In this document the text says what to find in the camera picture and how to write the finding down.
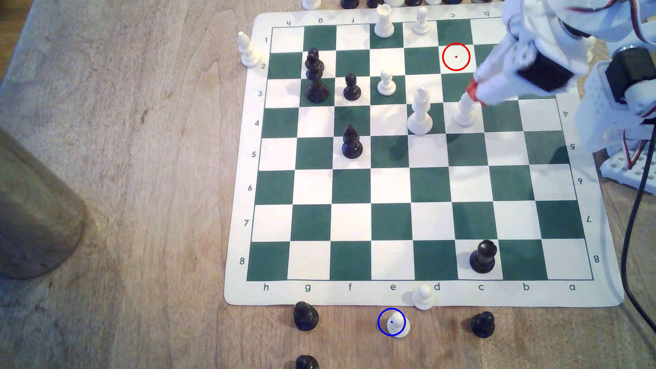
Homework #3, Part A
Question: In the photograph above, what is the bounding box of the green white chess mat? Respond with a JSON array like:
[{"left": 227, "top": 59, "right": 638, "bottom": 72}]
[{"left": 224, "top": 10, "right": 625, "bottom": 308}]

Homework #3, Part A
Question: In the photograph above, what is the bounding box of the tall black chess piece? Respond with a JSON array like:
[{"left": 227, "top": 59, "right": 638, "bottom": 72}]
[{"left": 306, "top": 72, "right": 330, "bottom": 103}]

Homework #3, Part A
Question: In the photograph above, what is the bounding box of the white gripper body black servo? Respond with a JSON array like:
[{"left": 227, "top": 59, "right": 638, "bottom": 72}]
[{"left": 505, "top": 20, "right": 590, "bottom": 95}]

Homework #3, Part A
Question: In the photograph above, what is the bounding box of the black cable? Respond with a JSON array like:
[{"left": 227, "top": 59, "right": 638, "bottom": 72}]
[{"left": 620, "top": 136, "right": 656, "bottom": 331}]

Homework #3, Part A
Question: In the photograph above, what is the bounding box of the red black servo wire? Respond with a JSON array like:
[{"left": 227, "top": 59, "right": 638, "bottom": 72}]
[
  {"left": 628, "top": 0, "right": 656, "bottom": 49},
  {"left": 620, "top": 120, "right": 649, "bottom": 170},
  {"left": 561, "top": 0, "right": 618, "bottom": 16}
]

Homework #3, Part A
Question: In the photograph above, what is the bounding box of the white perforated base plate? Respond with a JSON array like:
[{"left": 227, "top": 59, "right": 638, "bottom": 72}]
[{"left": 600, "top": 149, "right": 656, "bottom": 194}]

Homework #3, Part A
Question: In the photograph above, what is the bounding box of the white chess rook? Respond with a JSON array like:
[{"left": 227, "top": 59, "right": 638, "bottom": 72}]
[{"left": 374, "top": 4, "right": 395, "bottom": 39}]

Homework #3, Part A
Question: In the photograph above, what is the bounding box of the white chess king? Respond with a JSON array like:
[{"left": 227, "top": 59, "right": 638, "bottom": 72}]
[{"left": 407, "top": 87, "right": 434, "bottom": 136}]

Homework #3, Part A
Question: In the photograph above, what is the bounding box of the white chess bishop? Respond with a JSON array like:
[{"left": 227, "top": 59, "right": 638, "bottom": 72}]
[{"left": 237, "top": 32, "right": 261, "bottom": 68}]

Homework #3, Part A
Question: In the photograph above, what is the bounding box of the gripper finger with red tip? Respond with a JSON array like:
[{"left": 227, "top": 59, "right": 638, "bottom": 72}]
[
  {"left": 465, "top": 69, "right": 534, "bottom": 107},
  {"left": 473, "top": 33, "right": 519, "bottom": 83}
]

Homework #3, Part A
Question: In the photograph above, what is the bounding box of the white chess pawn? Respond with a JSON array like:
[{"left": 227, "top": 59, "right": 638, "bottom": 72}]
[
  {"left": 453, "top": 90, "right": 477, "bottom": 128},
  {"left": 412, "top": 283, "right": 435, "bottom": 311},
  {"left": 412, "top": 6, "right": 431, "bottom": 36},
  {"left": 387, "top": 313, "right": 411, "bottom": 339},
  {"left": 377, "top": 69, "right": 397, "bottom": 96}
]

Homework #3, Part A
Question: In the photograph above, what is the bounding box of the wooden round post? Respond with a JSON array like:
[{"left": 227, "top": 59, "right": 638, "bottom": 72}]
[{"left": 0, "top": 127, "right": 86, "bottom": 280}]

